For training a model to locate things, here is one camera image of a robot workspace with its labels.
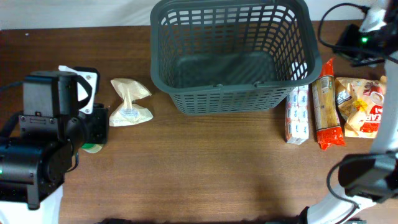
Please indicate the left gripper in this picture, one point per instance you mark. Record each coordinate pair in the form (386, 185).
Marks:
(100, 126)

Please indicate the beige paper bag packet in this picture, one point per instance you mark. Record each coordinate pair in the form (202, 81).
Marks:
(128, 112)

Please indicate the yellow Nescafe coffee bag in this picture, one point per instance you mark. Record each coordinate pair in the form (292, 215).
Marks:
(360, 102)

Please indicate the green lid jar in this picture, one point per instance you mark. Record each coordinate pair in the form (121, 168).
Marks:
(92, 148)

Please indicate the orange spaghetti packet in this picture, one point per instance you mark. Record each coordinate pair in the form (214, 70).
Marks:
(327, 123)

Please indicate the white tissue pack stack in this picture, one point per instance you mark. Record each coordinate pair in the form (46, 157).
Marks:
(296, 116)

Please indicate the grey plastic shopping basket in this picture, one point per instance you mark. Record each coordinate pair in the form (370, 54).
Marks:
(231, 56)

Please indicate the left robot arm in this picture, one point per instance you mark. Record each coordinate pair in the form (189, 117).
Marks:
(41, 143)

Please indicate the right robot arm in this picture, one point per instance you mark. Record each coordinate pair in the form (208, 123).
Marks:
(360, 181)

